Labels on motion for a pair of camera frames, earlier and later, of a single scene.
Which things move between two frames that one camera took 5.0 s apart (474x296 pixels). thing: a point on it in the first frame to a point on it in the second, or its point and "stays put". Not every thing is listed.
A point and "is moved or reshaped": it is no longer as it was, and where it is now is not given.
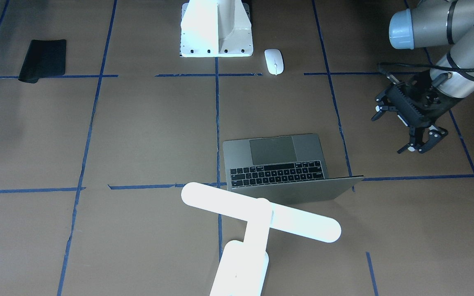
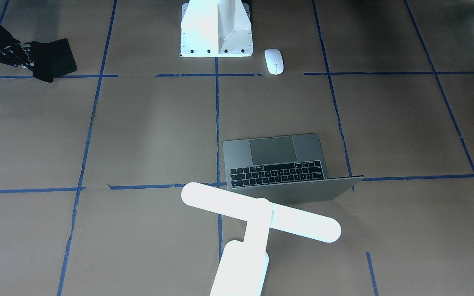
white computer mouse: (275, 61) stays put
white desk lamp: (243, 266) stays put
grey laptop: (282, 169) stays put
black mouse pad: (44, 58) is moved or reshaped
